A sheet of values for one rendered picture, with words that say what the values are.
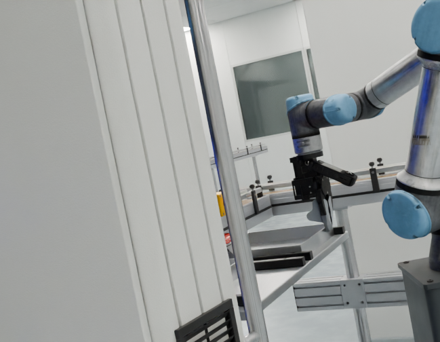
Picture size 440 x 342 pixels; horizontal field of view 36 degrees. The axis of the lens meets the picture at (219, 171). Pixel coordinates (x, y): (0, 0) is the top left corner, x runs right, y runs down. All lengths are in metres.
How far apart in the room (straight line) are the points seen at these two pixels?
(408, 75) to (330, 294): 1.32
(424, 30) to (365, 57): 1.77
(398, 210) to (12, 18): 1.00
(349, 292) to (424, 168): 1.30
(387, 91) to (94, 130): 1.10
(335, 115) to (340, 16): 1.62
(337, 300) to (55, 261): 2.06
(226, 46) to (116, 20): 9.90
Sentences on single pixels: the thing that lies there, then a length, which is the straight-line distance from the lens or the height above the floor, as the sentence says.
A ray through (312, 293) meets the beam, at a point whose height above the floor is 0.50.
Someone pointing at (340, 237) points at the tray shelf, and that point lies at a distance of 1.82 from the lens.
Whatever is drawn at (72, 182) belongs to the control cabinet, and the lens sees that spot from 0.76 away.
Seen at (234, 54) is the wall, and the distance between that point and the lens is 10.59.
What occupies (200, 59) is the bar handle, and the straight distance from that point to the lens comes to 0.90.
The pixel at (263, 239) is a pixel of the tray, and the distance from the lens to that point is 1.93.
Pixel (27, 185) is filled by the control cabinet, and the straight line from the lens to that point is 0.81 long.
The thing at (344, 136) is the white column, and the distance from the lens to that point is 3.24.
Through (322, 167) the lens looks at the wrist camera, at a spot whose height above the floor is 1.08.
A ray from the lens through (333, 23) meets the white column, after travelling 3.25.
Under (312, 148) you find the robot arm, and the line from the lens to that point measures 1.74.
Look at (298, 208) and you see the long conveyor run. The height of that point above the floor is 0.86.
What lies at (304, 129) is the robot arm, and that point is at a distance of 1.74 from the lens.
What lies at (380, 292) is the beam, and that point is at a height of 0.48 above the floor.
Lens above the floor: 1.21
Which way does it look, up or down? 3 degrees down
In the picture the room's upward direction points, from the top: 11 degrees counter-clockwise
